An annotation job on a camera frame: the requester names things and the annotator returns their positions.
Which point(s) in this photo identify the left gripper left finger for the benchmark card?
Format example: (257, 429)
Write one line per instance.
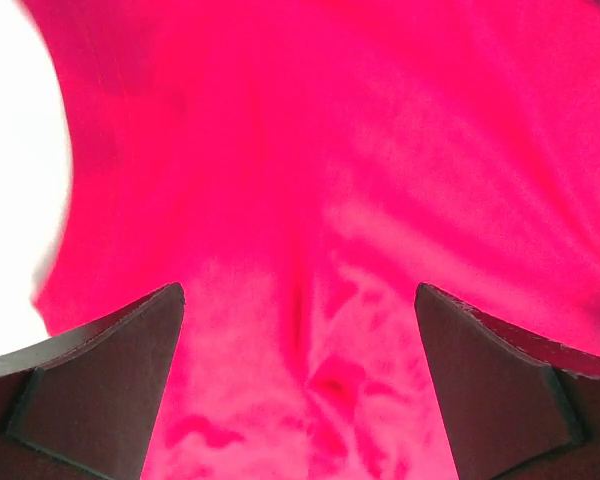
(83, 404)

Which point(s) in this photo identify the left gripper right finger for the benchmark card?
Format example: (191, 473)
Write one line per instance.
(515, 405)

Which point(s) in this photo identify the magenta t shirt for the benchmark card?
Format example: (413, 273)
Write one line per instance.
(300, 167)

